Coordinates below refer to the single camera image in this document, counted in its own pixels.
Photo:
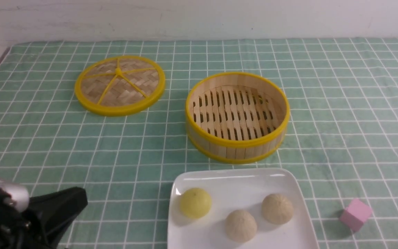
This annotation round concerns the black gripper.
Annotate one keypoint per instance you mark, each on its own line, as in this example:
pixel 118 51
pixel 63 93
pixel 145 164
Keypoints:
pixel 45 221

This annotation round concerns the white steamed bun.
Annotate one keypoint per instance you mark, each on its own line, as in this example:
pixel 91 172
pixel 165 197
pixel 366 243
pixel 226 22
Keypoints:
pixel 240 226

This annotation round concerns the yellow steamed bun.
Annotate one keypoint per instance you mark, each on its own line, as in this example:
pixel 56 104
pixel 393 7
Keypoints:
pixel 195 203

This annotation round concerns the beige steamed bun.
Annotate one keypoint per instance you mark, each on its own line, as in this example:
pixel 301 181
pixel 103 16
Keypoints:
pixel 277 209

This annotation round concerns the yellow-rimmed bamboo steamer lid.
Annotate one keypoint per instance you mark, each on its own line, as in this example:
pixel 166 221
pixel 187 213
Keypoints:
pixel 120 86

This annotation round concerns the yellow-rimmed bamboo steamer basket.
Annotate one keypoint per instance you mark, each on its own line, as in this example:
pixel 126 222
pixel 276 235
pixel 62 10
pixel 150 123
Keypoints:
pixel 236 117

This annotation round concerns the pink cube block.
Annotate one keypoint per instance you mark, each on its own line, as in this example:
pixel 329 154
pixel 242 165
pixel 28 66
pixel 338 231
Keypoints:
pixel 355 215

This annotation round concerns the green checkered tablecloth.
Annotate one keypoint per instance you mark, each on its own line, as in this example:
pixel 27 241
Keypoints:
pixel 341 141

